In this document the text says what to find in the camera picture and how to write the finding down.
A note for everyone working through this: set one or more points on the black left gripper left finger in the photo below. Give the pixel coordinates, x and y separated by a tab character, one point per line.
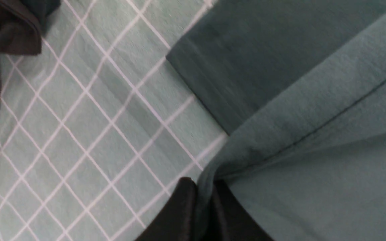
175	220

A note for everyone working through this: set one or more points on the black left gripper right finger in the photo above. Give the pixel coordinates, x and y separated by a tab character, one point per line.
229	221

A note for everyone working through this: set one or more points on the green long-sleeve shirt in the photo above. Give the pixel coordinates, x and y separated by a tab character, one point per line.
300	88

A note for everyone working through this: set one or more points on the green checkered tablecloth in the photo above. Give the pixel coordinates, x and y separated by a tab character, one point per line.
96	130

